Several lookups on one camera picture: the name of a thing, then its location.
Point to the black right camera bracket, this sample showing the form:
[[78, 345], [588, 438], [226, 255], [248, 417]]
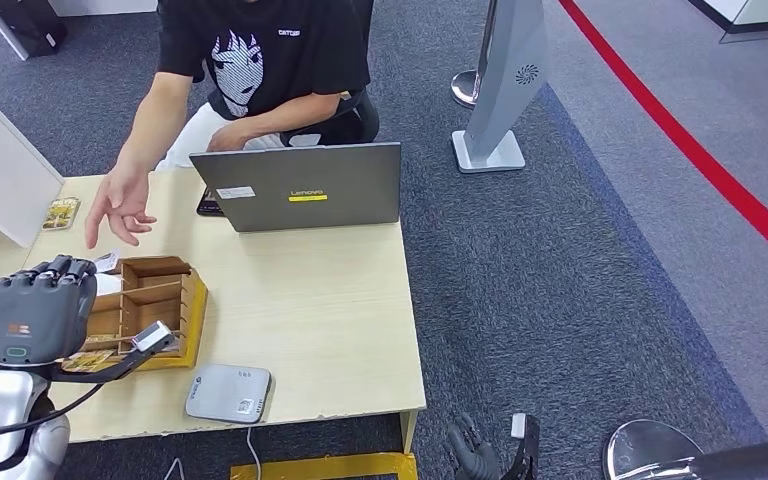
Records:
[[530, 454]]

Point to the black left camera bracket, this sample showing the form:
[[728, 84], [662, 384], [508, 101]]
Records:
[[102, 373]]

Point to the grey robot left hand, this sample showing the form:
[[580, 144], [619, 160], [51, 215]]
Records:
[[36, 314]]

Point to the white monitor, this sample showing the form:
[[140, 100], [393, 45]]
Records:
[[0, 172]]

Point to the person's right hand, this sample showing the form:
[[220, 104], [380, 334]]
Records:
[[119, 199]]

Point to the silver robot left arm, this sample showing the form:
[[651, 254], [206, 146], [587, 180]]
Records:
[[3, 411]]

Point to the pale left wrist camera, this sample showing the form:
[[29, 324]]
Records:
[[152, 336]]

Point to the black bag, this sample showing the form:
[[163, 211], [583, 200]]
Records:
[[29, 23]]

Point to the chrome stanchion with black post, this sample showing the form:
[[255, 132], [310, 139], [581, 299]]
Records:
[[649, 450]]

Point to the yellow floor tape frame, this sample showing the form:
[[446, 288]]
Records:
[[324, 468]]

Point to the grey kiosk stand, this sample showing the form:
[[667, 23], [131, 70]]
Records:
[[506, 86]]

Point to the grey laptop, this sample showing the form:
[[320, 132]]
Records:
[[304, 189]]

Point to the person's left forearm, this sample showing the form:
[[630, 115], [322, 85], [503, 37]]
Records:
[[291, 116]]

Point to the black smartphone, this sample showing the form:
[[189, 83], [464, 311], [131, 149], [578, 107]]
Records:
[[208, 206]]

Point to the person's right forearm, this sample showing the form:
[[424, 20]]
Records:
[[155, 126]]

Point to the wooden card organizer box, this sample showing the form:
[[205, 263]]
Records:
[[159, 298]]

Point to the yellow printed room key card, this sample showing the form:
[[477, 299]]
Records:
[[61, 213], [86, 361]]

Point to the person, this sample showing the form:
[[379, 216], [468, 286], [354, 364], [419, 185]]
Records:
[[278, 60]]

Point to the grey card reader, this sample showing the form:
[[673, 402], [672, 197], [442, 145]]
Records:
[[228, 392]]

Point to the white ID card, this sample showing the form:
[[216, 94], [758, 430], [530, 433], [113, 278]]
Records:
[[107, 261]]

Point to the white tissue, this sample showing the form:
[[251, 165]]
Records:
[[109, 285]]

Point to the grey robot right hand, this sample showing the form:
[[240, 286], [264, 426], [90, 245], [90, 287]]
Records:
[[473, 457]]

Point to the person's left hand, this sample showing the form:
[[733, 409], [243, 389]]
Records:
[[228, 138]]

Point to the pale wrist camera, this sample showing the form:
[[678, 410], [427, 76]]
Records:
[[152, 336], [518, 426]]

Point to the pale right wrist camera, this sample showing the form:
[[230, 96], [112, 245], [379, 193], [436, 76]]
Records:
[[518, 426]]

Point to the white and black counter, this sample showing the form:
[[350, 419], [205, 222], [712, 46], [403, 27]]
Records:
[[748, 14]]

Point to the red barrier belt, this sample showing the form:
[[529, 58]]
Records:
[[689, 149]]

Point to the black camera bracket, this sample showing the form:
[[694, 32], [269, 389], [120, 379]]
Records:
[[530, 454], [102, 373]]

